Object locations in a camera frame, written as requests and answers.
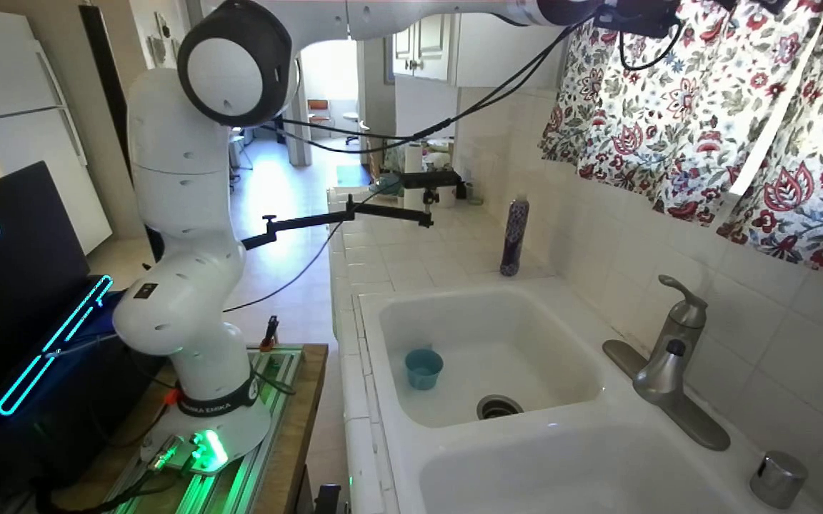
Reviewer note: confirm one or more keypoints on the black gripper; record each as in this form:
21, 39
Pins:
637, 14

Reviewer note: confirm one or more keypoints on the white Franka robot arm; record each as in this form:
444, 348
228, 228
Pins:
188, 217

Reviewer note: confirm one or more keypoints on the purple floral bottle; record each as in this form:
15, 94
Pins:
517, 234

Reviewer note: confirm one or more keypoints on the brushed metal faucet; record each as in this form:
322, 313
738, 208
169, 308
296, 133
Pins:
672, 367

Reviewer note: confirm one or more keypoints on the blue plastic cup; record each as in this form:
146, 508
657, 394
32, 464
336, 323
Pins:
425, 368

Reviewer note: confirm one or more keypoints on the metal sink drain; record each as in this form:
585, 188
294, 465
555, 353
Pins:
498, 407

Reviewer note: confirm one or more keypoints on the white double sink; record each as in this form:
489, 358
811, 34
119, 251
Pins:
517, 418

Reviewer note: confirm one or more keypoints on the black red clamp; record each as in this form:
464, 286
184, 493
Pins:
271, 333

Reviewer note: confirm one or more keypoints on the chrome sink cap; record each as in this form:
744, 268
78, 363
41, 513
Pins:
779, 478

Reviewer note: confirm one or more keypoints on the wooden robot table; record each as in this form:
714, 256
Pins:
286, 437

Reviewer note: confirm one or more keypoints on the white refrigerator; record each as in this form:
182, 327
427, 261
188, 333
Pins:
21, 124

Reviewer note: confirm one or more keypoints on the black laptop with blue light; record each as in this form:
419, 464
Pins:
14, 286

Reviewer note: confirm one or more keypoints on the white wall cabinet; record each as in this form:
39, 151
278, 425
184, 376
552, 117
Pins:
425, 47

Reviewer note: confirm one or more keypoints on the short black camera mount arm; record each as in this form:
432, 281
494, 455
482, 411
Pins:
427, 178

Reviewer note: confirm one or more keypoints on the long black camera mount arm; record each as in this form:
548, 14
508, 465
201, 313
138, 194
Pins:
336, 217

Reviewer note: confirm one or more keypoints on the white wall picture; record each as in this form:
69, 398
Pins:
159, 33

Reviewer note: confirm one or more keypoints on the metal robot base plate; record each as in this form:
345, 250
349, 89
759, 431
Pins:
242, 474

